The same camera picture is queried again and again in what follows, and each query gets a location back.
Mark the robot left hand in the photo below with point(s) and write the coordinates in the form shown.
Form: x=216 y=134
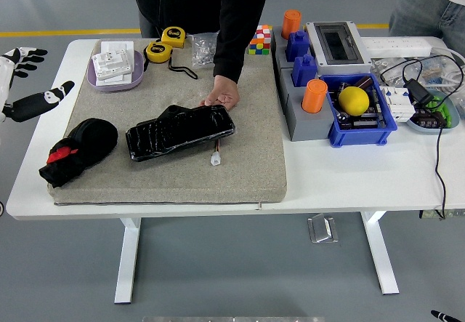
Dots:
x=36 y=102

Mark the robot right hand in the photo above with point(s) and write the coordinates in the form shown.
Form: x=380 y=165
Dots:
x=441 y=315

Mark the person's left hand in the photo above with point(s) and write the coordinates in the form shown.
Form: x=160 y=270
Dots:
x=225 y=95

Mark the person's left forearm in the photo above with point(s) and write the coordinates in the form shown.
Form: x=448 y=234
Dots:
x=229 y=60

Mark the clear bag of screws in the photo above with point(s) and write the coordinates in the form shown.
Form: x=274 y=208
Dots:
x=201 y=51

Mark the colourful puzzle cube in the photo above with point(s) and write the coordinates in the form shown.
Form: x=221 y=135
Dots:
x=259 y=40

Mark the small grey block holder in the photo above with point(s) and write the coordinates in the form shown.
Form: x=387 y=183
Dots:
x=278 y=51

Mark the grey-brown mat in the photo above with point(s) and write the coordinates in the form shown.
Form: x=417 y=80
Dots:
x=236 y=176

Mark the blue block with knob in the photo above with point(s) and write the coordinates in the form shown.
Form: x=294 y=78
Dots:
x=304 y=71
x=297 y=46

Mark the white table leg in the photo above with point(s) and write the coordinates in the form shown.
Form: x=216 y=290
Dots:
x=127 y=264
x=379 y=256

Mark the orange cylinder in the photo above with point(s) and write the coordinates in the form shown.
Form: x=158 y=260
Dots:
x=291 y=22
x=314 y=96

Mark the large grey block holder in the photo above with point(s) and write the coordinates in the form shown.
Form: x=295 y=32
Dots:
x=309 y=127

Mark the purple tray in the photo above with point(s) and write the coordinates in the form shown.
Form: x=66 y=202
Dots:
x=138 y=71

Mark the white square cover plate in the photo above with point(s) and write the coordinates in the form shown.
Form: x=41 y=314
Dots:
x=116 y=46

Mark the yellow ball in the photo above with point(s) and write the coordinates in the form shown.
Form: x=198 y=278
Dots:
x=354 y=100

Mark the grey electrical distribution box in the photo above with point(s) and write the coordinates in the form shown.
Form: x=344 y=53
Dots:
x=359 y=68

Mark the black circuit board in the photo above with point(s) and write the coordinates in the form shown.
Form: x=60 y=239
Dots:
x=363 y=122

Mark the blue plastic bin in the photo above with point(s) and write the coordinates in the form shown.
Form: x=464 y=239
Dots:
x=359 y=136

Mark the metal floor socket plate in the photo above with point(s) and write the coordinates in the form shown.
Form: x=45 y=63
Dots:
x=323 y=229

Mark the clear bag of white rings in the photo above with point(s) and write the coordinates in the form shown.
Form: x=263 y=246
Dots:
x=385 y=64

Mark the white circuit breaker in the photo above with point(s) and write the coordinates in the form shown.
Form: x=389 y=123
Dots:
x=399 y=107

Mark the white power strip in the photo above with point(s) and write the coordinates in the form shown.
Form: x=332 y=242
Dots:
x=396 y=46

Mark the light blue tray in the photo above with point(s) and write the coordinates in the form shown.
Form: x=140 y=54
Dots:
x=428 y=130

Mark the dark brown electronic components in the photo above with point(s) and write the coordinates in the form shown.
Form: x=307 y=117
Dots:
x=428 y=120

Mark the green terminal block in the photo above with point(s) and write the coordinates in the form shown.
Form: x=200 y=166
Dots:
x=441 y=109

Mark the clear bag of blue parts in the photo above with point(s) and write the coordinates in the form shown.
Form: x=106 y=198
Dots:
x=434 y=73

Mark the person in jeans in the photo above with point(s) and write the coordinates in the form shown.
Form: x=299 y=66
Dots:
x=417 y=9

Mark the white wall socket module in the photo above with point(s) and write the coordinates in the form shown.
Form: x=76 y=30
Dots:
x=112 y=64

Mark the white flat switch plate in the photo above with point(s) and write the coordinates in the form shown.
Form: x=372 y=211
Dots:
x=121 y=79

